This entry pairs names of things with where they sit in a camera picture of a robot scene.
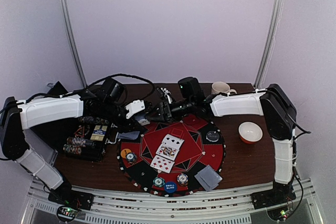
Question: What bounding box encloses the blue backed card deck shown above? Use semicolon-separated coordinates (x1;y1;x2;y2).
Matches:
134;114;150;126

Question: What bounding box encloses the Texas Hold'em card box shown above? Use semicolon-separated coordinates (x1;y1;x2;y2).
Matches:
90;125;108;142

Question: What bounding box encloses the top multicolour chip row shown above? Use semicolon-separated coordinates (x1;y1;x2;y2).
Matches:
78;116;109;125

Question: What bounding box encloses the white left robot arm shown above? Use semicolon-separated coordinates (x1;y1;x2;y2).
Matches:
1;76;146;205

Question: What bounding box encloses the round red black poker mat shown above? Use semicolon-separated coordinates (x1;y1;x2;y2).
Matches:
117;114;226;197

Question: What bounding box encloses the blue white 100 chip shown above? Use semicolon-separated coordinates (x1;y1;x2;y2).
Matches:
176;173;188;186

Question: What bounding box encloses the nine of diamonds card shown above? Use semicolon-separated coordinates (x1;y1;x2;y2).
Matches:
150;155;175;173

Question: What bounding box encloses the blue small blind button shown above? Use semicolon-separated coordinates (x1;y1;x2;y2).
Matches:
164;182;177;194

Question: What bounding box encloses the king face up card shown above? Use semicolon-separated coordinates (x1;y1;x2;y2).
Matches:
156;144;179;161

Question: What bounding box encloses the black dealer button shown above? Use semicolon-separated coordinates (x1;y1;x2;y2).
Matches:
206;131;220;143

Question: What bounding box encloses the white orange bowl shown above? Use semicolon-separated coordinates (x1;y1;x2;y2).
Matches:
238;122;263;144

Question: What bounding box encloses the black 100 chip stack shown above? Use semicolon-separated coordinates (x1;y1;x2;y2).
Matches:
67;137;95;148

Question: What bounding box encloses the chrome case handle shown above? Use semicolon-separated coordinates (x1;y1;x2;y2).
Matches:
106;123;119;144

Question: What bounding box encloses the cream patterned ceramic mug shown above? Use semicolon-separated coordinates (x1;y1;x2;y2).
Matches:
211;81;237;94

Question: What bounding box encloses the green blue 50 chip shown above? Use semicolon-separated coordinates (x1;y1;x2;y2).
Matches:
153;177;165;188

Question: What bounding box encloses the face down card seat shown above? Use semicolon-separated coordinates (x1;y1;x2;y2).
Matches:
195;174;212;191

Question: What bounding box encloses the red triangle dice pack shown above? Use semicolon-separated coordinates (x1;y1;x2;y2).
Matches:
74;126;86;138

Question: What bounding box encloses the orange big blind button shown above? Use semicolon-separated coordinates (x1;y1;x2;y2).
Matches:
120;148;132;158

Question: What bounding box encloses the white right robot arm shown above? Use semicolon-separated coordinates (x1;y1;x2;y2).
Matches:
146;77;297;204

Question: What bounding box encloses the right aluminium frame post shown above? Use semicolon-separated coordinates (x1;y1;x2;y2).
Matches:
254;0;284;89

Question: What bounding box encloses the three of spades card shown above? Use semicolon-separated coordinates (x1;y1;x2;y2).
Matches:
162;134;184;150

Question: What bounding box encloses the mixed colour chip stack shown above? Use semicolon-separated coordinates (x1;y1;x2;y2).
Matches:
125;152;138;164

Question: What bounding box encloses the black poker chip case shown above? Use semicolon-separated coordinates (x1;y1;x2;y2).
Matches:
23;78;124;161

